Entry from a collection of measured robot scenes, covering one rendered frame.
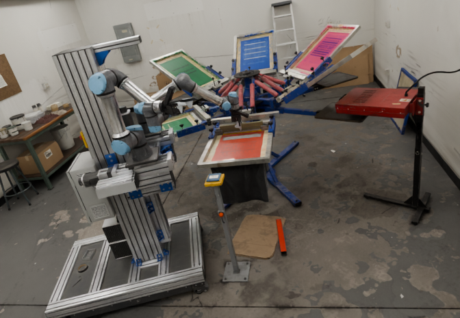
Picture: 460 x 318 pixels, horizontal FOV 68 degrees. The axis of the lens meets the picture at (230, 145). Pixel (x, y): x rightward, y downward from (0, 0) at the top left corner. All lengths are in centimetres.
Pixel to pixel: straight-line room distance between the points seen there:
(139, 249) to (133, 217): 34
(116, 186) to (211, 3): 532
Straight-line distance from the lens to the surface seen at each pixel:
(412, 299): 294
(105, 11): 796
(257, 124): 313
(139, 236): 303
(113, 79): 222
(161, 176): 249
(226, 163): 267
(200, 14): 725
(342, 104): 317
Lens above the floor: 222
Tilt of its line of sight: 25 degrees down
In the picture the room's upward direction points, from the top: 12 degrees counter-clockwise
